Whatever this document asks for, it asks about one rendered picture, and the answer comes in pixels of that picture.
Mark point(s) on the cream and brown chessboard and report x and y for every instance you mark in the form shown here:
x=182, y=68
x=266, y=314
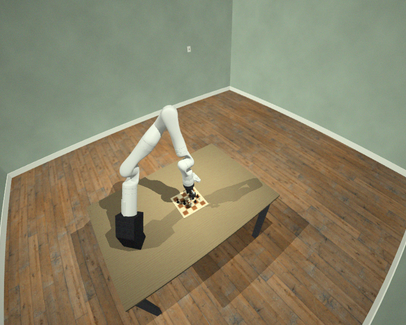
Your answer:
x=187, y=210

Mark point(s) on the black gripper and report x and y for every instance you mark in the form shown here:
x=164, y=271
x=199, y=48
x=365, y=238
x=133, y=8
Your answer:
x=190, y=189

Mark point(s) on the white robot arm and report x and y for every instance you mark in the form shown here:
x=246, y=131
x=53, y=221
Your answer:
x=168, y=118

